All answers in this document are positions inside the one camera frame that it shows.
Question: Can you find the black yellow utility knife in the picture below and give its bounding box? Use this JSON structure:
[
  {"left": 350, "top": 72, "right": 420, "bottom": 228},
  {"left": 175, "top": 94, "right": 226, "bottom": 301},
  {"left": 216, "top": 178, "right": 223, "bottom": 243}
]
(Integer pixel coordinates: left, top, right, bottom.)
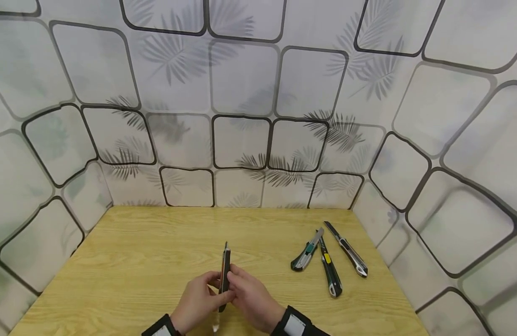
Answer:
[{"left": 316, "top": 230, "right": 343, "bottom": 298}]

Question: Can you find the person's left hand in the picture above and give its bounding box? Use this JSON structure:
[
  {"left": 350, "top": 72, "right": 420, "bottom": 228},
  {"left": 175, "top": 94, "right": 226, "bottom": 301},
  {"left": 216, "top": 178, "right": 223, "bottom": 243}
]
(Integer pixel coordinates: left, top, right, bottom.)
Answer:
[{"left": 170, "top": 271, "right": 236, "bottom": 335}]

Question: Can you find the black wrist band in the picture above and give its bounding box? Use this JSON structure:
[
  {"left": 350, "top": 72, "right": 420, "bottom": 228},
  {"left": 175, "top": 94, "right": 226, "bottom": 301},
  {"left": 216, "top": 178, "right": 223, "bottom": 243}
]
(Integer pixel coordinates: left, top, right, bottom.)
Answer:
[
  {"left": 270, "top": 306, "right": 330, "bottom": 336},
  {"left": 141, "top": 314, "right": 182, "bottom": 336}
]

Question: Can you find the black silver utility knife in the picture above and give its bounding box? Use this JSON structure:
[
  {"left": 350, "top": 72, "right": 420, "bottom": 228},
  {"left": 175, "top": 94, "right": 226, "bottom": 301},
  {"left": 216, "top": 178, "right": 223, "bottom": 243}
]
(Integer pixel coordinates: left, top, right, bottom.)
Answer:
[{"left": 323, "top": 221, "right": 368, "bottom": 278}]

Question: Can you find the grey teal utility knife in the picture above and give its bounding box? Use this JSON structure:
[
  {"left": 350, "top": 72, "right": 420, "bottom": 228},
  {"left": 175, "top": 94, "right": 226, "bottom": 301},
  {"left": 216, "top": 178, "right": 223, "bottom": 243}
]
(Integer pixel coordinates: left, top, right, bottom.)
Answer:
[{"left": 290, "top": 227, "right": 325, "bottom": 272}]

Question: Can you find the person's right hand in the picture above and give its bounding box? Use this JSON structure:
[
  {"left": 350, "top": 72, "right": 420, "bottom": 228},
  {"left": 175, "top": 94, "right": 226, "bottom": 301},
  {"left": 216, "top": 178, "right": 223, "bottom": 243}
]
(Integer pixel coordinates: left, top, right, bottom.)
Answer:
[{"left": 228, "top": 265, "right": 286, "bottom": 334}]

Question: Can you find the black orange utility knife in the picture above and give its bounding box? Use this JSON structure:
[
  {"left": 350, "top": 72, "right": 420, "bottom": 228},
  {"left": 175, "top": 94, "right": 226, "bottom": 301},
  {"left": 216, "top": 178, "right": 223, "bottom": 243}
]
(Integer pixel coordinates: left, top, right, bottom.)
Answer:
[{"left": 217, "top": 241, "right": 231, "bottom": 313}]

